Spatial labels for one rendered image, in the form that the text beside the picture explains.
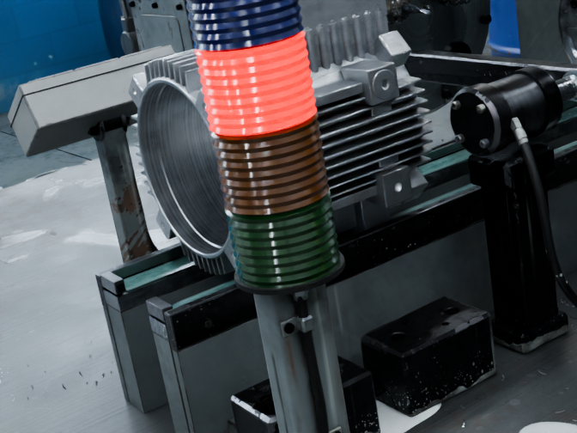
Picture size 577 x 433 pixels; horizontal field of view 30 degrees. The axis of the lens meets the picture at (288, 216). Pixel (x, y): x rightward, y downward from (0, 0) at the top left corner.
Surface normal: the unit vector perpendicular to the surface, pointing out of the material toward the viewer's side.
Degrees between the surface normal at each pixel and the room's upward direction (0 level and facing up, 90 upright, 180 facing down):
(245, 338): 90
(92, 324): 0
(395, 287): 90
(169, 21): 90
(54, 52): 90
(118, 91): 57
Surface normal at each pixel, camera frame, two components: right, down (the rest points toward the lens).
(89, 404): -0.16, -0.93
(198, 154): 0.52, 0.04
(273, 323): -0.81, 0.31
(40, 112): 0.38, -0.35
